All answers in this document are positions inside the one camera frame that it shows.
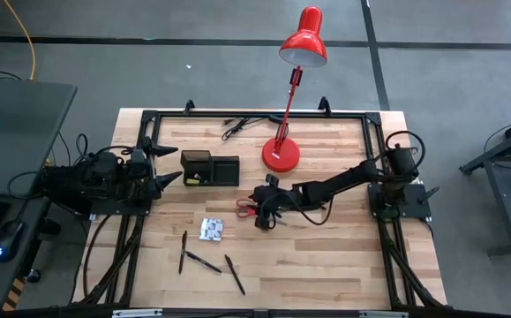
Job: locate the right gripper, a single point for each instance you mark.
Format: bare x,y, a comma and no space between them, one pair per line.
270,201

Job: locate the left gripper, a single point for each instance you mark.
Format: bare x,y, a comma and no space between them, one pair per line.
140,172

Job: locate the patterned square note pad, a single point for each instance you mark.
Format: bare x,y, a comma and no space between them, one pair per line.
211,229

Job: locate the black pen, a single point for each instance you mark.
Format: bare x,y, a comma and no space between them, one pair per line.
203,261
183,252
235,274

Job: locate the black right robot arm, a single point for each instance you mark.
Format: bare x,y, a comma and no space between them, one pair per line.
347,176

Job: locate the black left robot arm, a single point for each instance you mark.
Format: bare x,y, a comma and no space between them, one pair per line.
100,176

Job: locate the black mesh desk organizer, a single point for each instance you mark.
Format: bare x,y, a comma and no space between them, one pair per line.
224,172

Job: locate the small yellow-green object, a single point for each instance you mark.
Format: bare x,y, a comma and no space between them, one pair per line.
193,179

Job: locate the red desk lamp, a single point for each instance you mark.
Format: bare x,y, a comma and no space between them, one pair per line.
281,156

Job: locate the black table clamp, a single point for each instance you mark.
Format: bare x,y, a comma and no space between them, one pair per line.
189,107
324,107

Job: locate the dark grey side desk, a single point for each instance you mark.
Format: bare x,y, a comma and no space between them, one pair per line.
25,132

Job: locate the black computer mouse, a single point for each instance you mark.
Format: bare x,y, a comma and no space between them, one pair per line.
8,240

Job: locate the hazard-striped desk foot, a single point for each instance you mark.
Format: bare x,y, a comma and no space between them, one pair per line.
14,293

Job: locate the grey metal workbench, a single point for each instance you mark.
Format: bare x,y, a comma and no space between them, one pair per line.
508,207

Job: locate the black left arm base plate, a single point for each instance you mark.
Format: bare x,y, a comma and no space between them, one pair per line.
118,208

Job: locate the black aluminium table frame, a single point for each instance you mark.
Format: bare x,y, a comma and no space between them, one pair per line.
202,115

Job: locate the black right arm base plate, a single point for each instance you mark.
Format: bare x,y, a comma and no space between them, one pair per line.
414,207

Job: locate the silver metal bracket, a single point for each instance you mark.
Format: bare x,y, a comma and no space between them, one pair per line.
383,314
136,313

